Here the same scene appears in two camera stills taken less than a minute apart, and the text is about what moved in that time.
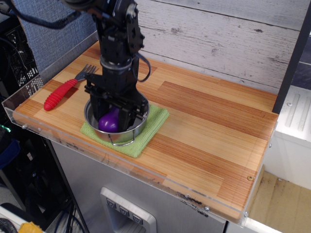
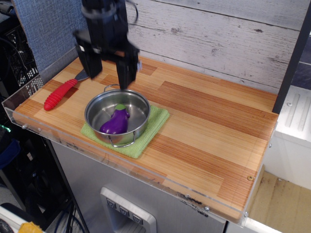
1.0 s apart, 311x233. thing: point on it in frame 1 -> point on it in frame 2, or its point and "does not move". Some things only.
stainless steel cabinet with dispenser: (112, 199) does not move
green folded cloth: (156, 118) does not move
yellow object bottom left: (29, 227) does not move
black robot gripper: (117, 86) -> (107, 33)
